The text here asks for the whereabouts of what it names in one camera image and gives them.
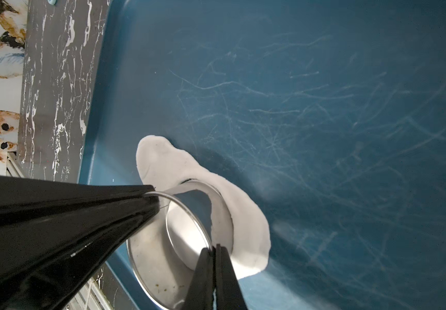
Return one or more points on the round metal cutter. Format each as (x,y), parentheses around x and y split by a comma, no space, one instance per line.
(164,251)

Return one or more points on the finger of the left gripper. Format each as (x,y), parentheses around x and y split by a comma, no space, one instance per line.
(54,236)

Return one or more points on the white dough piece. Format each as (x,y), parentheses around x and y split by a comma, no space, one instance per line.
(243,225)

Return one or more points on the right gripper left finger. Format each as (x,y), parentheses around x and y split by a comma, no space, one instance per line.
(200,292)

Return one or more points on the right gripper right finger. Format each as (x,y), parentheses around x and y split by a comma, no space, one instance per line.
(227,290)

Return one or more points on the teal plastic tray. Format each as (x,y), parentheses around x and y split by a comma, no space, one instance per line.
(331,115)

